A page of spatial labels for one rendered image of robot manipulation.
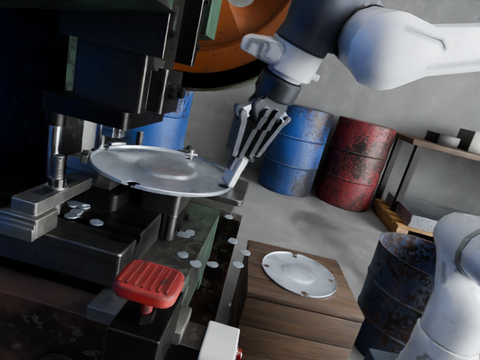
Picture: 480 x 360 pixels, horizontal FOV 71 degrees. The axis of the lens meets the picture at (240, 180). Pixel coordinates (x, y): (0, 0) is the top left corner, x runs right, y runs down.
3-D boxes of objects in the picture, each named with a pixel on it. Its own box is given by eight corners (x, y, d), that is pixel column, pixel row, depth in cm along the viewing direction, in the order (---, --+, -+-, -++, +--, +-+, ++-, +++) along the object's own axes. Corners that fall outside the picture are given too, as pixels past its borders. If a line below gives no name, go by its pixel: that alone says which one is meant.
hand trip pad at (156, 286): (177, 322, 42) (188, 270, 40) (160, 358, 36) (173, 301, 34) (124, 306, 42) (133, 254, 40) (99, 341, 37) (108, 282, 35)
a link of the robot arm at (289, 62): (333, 62, 54) (316, 92, 57) (288, 32, 61) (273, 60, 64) (283, 42, 46) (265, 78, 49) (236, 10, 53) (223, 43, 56)
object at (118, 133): (127, 136, 71) (129, 118, 70) (116, 138, 66) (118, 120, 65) (113, 131, 71) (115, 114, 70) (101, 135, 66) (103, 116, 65)
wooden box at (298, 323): (313, 323, 156) (336, 259, 147) (332, 397, 120) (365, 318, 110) (230, 305, 155) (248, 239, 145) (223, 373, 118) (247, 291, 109)
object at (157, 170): (139, 142, 85) (139, 138, 85) (247, 174, 80) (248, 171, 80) (53, 162, 58) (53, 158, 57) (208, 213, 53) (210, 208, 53)
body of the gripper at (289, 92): (280, 81, 52) (253, 131, 56) (313, 90, 57) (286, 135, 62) (253, 59, 56) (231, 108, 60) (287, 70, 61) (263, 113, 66)
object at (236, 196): (236, 233, 78) (250, 179, 75) (226, 263, 65) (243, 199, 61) (135, 205, 80) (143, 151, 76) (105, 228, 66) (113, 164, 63)
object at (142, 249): (191, 198, 94) (196, 178, 92) (115, 289, 51) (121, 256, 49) (91, 171, 96) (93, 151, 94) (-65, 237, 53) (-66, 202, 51)
